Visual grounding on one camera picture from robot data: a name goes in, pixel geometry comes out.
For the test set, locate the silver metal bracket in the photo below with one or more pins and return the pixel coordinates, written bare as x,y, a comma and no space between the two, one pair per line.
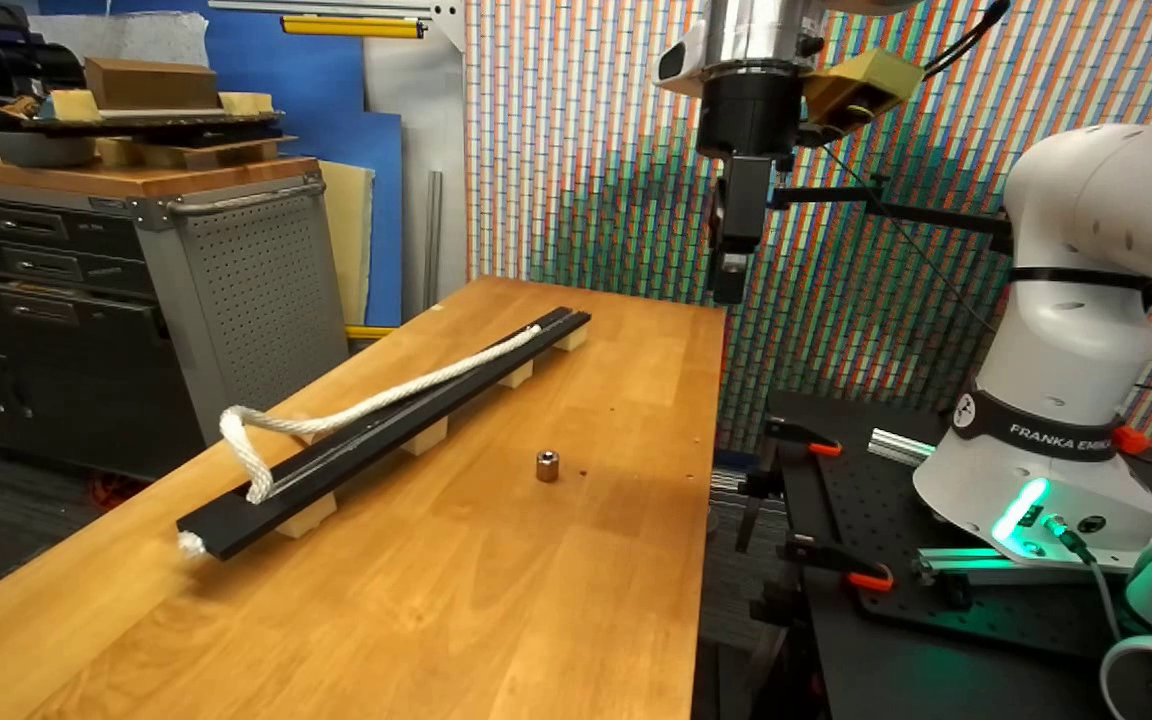
900,446

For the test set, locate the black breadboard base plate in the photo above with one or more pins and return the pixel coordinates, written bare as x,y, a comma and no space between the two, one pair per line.
899,653

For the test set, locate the beige board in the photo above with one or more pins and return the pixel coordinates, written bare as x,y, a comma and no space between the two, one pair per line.
345,241

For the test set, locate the wrist camera mount block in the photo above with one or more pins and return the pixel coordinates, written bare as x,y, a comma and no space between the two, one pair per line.
870,80

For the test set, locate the wooden support block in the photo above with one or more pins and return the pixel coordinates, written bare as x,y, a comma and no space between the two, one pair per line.
306,519
517,376
426,439
579,342

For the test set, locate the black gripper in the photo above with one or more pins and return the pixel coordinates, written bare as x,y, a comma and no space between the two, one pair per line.
749,104

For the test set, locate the black flat tray stack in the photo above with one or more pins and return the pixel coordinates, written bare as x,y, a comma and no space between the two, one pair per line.
137,134

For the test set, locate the grey metal pole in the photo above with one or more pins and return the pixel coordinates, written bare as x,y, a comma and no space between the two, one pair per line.
434,241

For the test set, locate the blue board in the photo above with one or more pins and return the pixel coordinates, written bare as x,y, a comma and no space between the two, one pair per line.
308,80

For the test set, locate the yellow bar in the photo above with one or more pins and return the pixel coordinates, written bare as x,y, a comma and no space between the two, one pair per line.
350,26

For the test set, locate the black tool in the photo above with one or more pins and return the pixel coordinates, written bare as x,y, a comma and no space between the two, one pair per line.
3,55

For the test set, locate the long black rail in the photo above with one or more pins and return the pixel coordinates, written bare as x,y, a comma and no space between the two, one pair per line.
235,529

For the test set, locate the aluminium extrusion bar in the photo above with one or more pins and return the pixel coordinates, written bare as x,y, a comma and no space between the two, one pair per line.
976,562

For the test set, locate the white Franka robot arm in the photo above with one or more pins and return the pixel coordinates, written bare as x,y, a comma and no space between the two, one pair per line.
1082,334

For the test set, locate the tan foam block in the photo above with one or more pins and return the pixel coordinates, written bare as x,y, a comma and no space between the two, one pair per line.
73,104
247,104

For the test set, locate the grey perforated tool cabinet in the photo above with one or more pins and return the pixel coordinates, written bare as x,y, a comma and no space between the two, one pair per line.
240,292

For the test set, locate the wooden box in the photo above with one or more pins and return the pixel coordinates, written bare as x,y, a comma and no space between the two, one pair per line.
151,80

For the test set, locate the small metal nut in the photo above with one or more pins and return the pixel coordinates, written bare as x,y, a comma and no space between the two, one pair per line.
546,465

